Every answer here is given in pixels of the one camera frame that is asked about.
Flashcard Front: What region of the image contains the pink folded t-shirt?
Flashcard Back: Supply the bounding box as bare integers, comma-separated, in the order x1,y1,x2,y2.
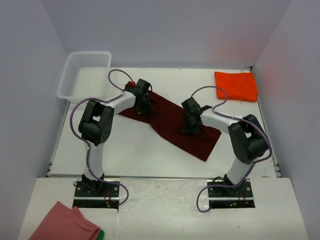
30,201,101,240

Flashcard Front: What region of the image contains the white plastic basket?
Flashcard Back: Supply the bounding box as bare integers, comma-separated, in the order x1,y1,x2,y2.
56,51,112,103

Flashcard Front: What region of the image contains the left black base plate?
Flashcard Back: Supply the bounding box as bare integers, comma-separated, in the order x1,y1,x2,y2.
72,181,120,210

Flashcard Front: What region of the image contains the green cloth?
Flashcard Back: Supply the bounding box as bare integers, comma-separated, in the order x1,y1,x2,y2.
96,229,105,240

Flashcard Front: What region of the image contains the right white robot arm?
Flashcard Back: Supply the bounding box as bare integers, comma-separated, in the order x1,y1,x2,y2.
181,97,270,197

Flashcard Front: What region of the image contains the dark red t-shirt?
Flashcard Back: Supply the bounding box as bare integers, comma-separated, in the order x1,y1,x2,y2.
120,90,222,162

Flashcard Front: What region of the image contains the folded orange t-shirt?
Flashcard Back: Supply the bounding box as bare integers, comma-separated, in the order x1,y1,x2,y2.
214,71,258,103

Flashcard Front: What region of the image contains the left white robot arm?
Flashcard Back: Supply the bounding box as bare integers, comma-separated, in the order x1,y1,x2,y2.
78,79,152,197

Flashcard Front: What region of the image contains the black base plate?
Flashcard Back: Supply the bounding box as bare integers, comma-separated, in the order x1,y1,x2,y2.
208,179,256,209
72,181,120,210

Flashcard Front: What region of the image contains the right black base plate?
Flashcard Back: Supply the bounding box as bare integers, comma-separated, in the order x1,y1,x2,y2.
208,179,256,209

